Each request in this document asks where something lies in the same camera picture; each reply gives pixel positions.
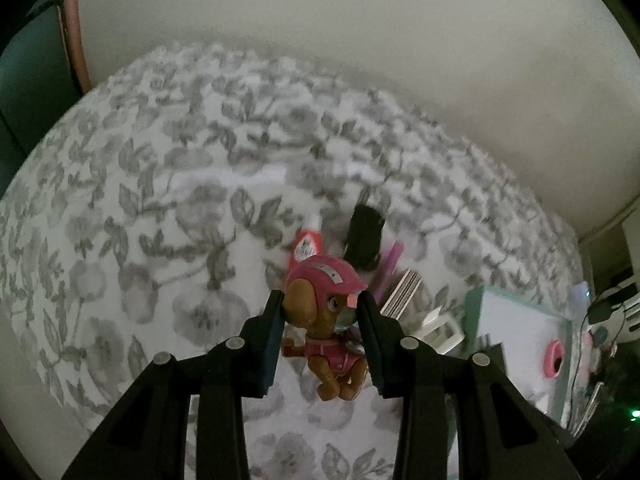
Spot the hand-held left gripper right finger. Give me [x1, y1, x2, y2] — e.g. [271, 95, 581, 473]
[356, 289, 587, 480]

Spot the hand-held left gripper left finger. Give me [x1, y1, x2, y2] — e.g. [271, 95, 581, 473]
[60, 289, 287, 480]

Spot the white hair claw clip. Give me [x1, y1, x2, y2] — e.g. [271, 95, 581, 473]
[417, 310, 463, 356]

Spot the pink dog toy figure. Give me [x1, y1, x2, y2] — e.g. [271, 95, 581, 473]
[280, 254, 373, 403]

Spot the red and white tube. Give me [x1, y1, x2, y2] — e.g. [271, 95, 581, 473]
[287, 215, 323, 281]

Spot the black toy car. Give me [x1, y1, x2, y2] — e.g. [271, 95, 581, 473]
[342, 202, 387, 272]

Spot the teal shallow cardboard box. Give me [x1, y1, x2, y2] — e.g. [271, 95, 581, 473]
[462, 284, 586, 431]

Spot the striped card stack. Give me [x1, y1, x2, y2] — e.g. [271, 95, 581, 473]
[381, 269, 423, 318]

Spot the pink lip gloss tube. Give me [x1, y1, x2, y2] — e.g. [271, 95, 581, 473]
[372, 241, 405, 301]

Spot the grey floral bedsheet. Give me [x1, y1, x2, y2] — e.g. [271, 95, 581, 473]
[0, 42, 586, 480]

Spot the dark teal door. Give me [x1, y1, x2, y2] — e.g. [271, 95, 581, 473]
[0, 5, 83, 196]

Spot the black wall charger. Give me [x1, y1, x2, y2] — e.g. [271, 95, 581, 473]
[587, 292, 623, 325]

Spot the brown door frame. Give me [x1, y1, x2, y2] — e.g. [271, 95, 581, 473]
[57, 0, 93, 96]

